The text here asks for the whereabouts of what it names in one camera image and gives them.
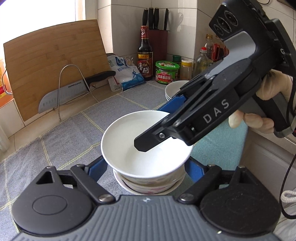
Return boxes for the teal towel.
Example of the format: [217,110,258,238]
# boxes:
[191,120,248,170]

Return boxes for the orange cooking wine jug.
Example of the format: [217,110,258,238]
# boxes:
[0,58,13,108]

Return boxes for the clear oil bottle red cap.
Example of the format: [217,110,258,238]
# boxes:
[193,47,210,77]

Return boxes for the wire board rack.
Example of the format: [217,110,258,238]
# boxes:
[57,64,99,122]

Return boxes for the grey dish mat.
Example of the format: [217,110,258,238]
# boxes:
[1,81,166,240]

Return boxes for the kitchen knife black handle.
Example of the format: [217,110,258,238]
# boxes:
[38,70,115,113]

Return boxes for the dark vinegar bottle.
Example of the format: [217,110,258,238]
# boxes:
[137,26,153,81]

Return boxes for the gloved right hand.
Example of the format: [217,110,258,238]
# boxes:
[228,70,292,133]

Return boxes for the bamboo cutting board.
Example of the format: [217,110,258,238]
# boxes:
[4,20,110,121]

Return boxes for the black cable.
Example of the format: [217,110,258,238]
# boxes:
[278,76,296,219]

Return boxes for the white bowl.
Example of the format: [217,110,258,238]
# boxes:
[101,110,193,185]
[116,172,185,193]

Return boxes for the salt bag blue white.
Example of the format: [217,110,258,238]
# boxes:
[107,54,145,92]

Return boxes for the red knife block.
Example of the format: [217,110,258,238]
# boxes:
[141,7,170,70]

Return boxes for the green lid sauce jar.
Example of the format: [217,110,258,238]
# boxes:
[156,61,180,85]

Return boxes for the stacked white bowls right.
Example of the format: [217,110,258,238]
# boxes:
[165,80,189,101]

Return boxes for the yellow lid spice jar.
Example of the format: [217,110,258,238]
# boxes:
[180,59,192,80]

